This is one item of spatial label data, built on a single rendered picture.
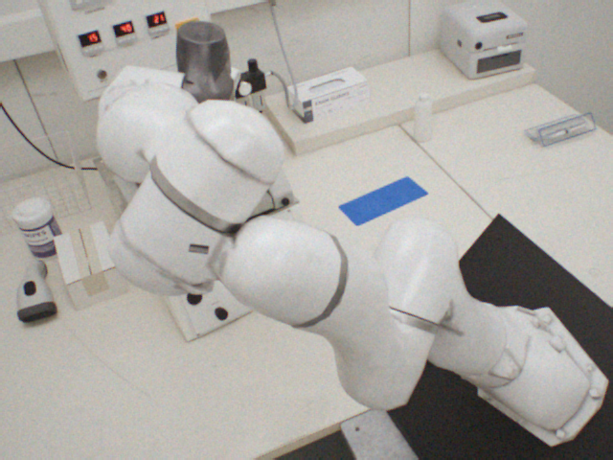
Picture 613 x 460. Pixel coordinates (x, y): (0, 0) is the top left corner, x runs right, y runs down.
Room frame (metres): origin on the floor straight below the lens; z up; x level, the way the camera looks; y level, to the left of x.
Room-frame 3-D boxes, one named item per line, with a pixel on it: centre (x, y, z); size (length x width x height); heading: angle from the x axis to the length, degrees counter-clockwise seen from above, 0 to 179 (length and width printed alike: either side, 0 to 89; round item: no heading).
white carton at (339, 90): (1.78, -0.03, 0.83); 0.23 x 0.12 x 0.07; 114
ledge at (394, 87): (1.86, -0.26, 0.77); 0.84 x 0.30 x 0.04; 110
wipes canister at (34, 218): (1.26, 0.72, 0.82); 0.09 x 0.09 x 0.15
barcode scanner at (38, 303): (1.10, 0.71, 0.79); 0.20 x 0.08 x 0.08; 20
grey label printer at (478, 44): (1.96, -0.54, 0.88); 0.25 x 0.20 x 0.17; 14
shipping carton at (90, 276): (1.15, 0.58, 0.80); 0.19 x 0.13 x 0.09; 20
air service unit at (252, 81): (1.45, 0.18, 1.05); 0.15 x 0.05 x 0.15; 118
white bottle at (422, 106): (1.61, -0.29, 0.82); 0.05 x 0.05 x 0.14
